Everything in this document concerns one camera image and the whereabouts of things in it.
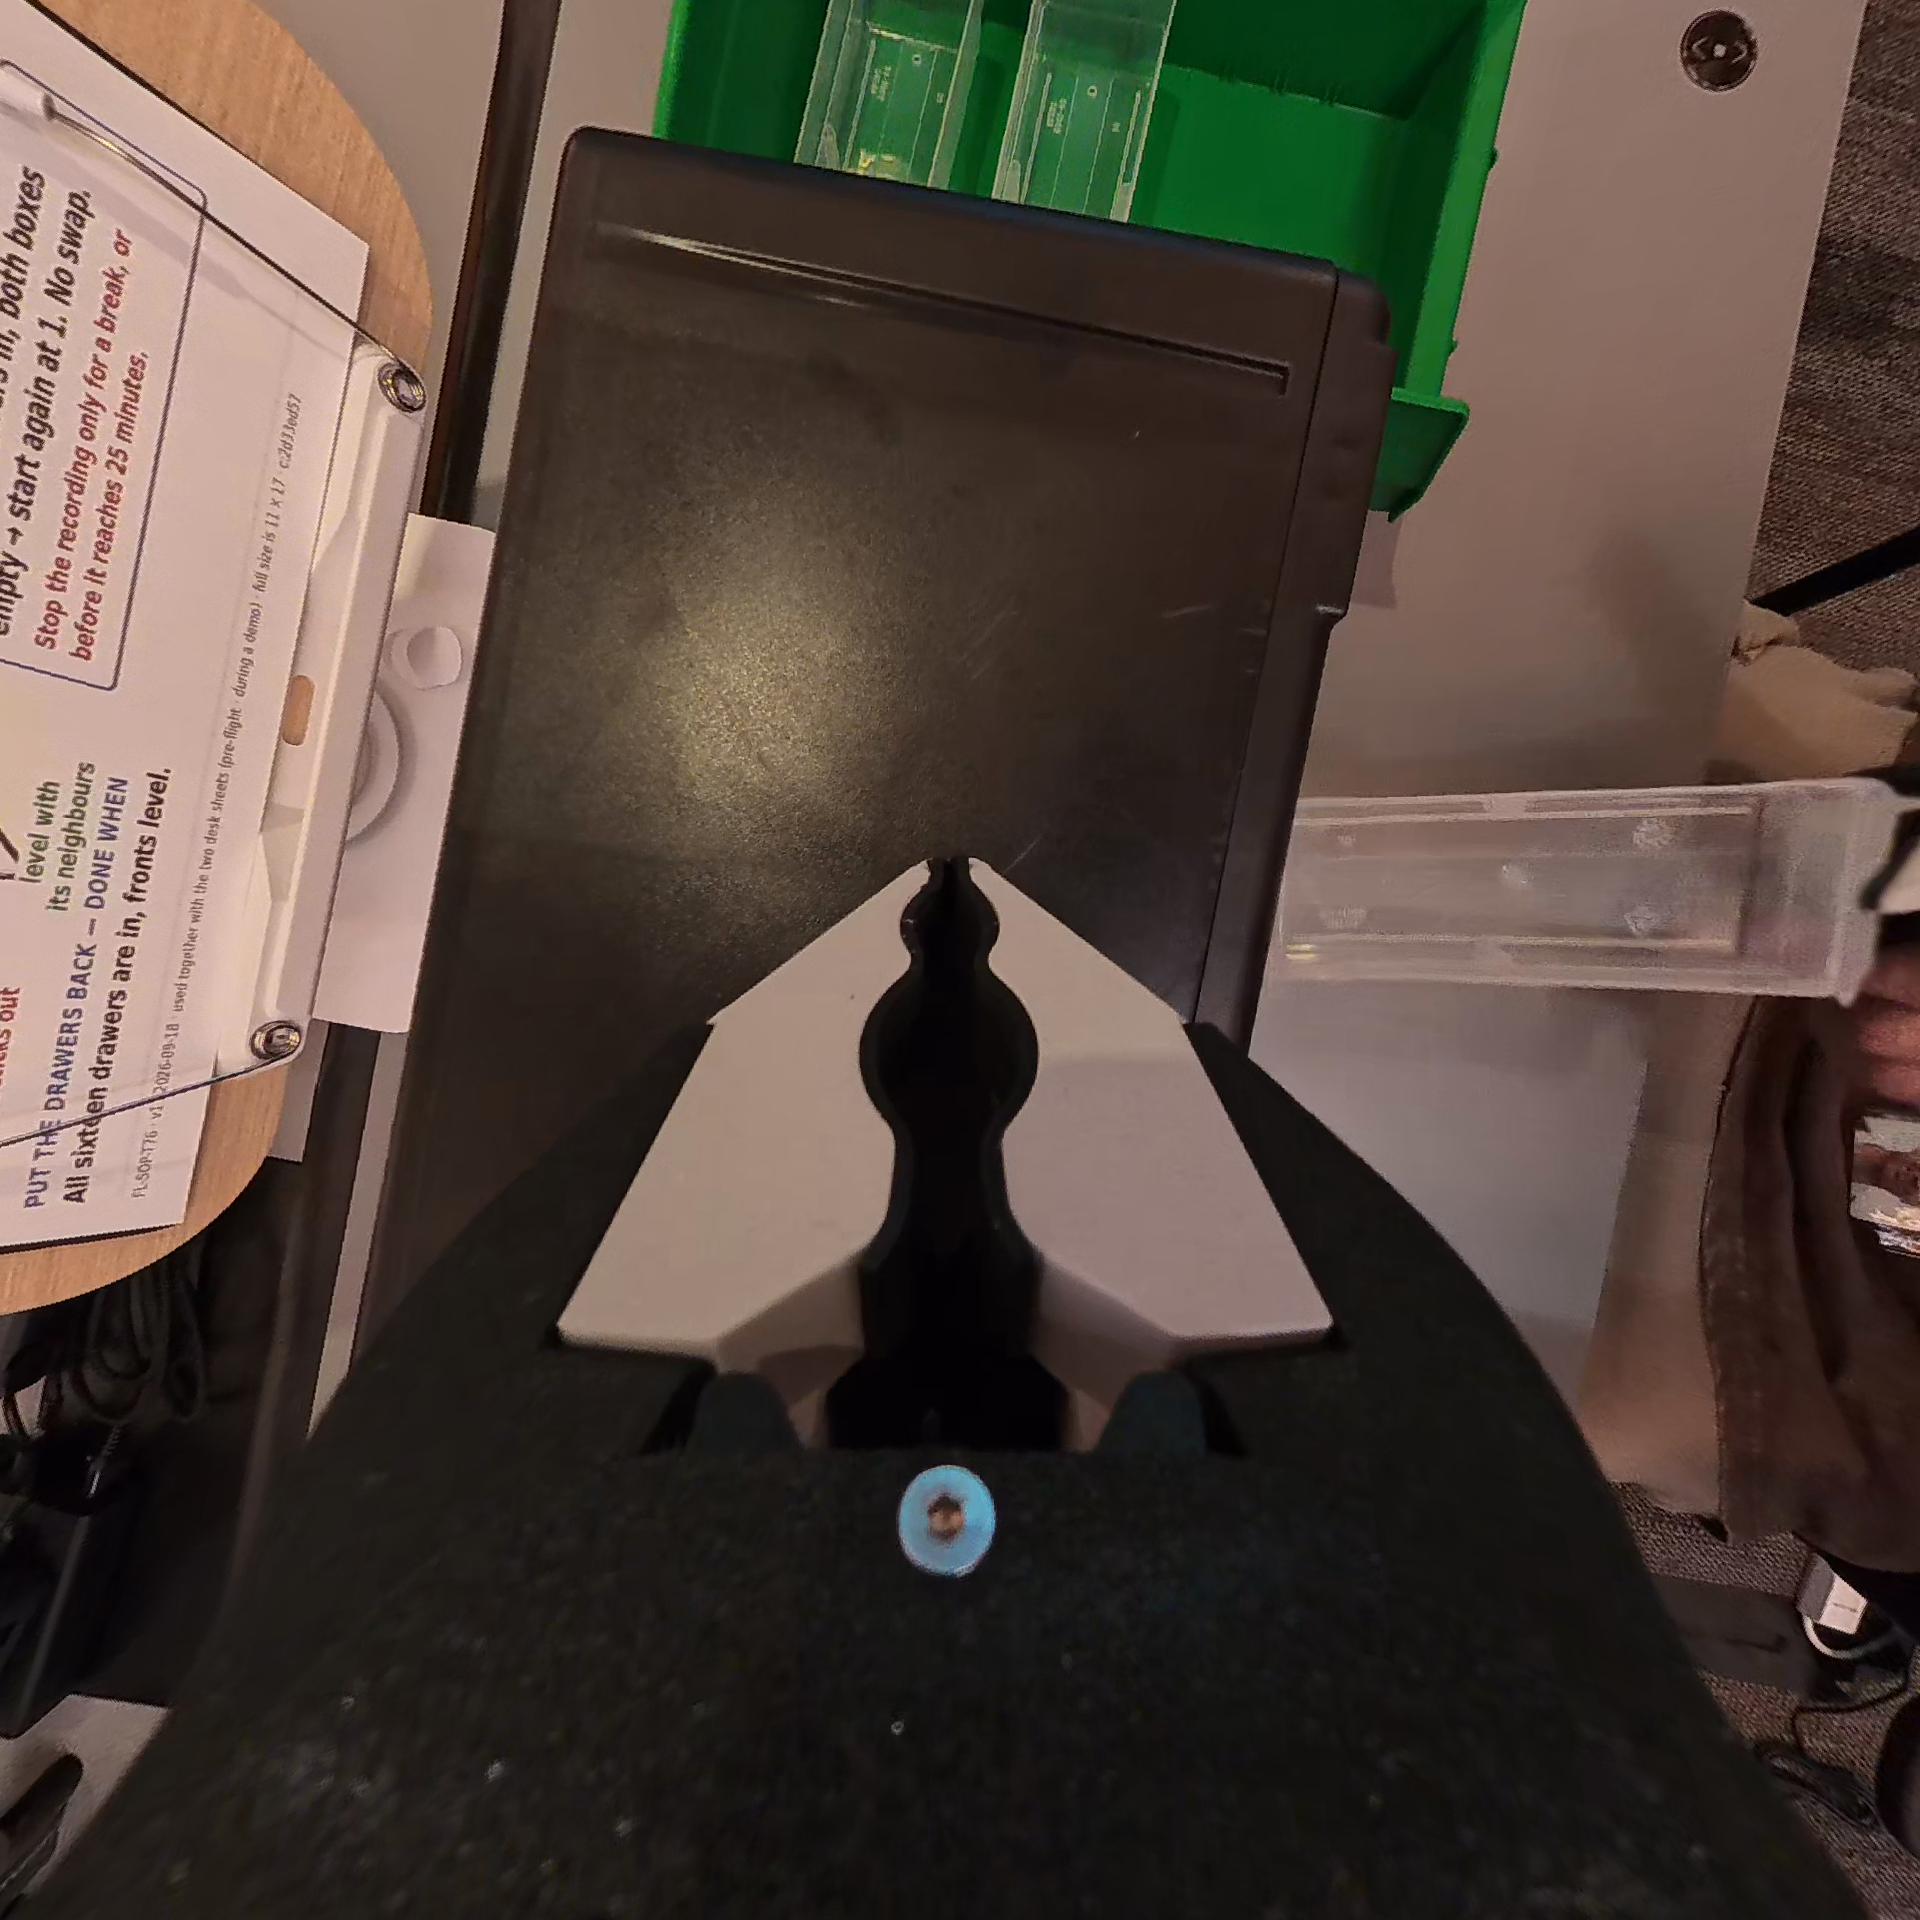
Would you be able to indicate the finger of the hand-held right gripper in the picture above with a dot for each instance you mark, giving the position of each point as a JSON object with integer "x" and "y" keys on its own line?
{"x": 1897, "y": 863}

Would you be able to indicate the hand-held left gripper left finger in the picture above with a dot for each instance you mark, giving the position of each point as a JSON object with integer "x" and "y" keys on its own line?
{"x": 720, "y": 1200}

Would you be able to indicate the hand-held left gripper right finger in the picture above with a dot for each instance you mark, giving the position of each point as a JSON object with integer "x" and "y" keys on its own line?
{"x": 1171, "y": 1200}

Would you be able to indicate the clear plastic drawer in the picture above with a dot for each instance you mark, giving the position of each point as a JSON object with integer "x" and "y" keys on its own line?
{"x": 1080, "y": 98}
{"x": 1545, "y": 892}
{"x": 885, "y": 76}

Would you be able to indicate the black drawer cabinet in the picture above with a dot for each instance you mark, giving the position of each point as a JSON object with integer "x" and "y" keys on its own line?
{"x": 901, "y": 599}

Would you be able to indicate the green plastic bin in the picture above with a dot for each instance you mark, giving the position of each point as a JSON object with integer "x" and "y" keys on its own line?
{"x": 1319, "y": 120}

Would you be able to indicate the black metal bar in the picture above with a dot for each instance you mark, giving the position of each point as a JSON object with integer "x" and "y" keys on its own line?
{"x": 1846, "y": 578}

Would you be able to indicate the printed instruction sheet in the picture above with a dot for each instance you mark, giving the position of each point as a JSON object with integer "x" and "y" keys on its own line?
{"x": 105, "y": 779}

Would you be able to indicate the white power adapter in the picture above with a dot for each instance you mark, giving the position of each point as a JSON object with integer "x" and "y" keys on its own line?
{"x": 1833, "y": 1605}

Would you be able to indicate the round desk grommet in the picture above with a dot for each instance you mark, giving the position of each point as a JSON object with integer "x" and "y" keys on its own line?
{"x": 1720, "y": 51}

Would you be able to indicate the clear acrylic sheet holder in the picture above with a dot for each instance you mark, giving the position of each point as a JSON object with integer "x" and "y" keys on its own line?
{"x": 254, "y": 389}

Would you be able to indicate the instruction sheet in holder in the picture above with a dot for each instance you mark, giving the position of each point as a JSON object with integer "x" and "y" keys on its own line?
{"x": 254, "y": 89}

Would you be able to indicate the white plastic bracket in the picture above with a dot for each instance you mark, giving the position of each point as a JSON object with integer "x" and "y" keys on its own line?
{"x": 428, "y": 749}

